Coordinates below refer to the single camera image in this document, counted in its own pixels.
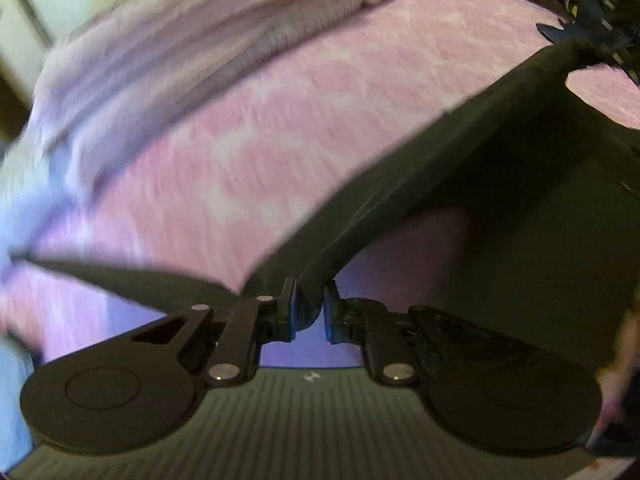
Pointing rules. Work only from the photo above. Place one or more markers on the pink floral bedsheet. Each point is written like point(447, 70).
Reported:
point(250, 135)

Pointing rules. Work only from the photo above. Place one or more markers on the blue jeans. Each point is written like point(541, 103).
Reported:
point(610, 20)

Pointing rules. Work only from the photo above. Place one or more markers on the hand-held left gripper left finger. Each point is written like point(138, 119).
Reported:
point(287, 310)

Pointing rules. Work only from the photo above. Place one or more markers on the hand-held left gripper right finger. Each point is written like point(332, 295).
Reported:
point(331, 320)

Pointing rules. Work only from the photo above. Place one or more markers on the lilac striped quilt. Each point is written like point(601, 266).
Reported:
point(175, 35)

